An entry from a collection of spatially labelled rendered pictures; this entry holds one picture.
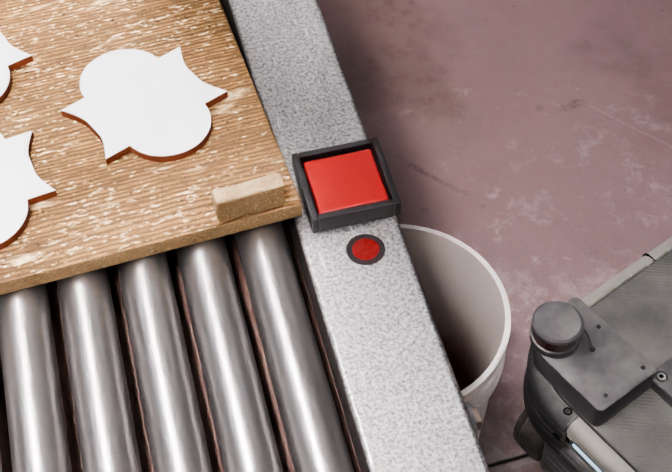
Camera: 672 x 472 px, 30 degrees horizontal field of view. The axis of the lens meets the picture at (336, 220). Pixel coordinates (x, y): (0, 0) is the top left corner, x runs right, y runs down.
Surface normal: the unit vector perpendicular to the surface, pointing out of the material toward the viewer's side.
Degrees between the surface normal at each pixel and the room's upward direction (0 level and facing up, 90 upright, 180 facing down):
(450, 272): 87
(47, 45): 0
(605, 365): 0
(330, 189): 0
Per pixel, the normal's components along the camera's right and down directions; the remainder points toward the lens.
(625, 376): -0.02, -0.62
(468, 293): -0.80, 0.44
